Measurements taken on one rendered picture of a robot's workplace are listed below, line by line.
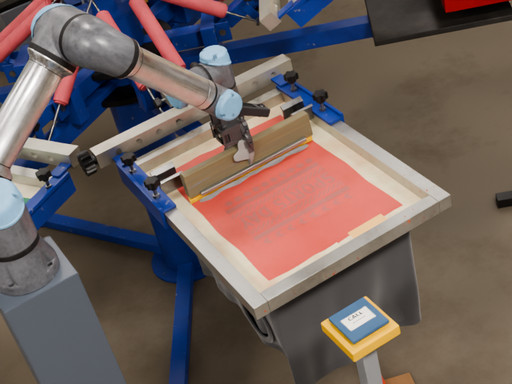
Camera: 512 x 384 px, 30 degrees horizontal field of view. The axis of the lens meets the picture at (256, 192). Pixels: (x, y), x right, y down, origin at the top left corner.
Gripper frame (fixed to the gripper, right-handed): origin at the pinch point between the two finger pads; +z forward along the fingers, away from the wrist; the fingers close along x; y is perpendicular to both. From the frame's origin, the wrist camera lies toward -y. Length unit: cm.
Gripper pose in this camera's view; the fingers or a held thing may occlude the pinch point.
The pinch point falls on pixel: (248, 156)
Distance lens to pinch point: 267.4
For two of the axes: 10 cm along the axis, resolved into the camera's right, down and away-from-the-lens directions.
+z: 2.0, 7.8, 5.9
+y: -8.4, 4.5, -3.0
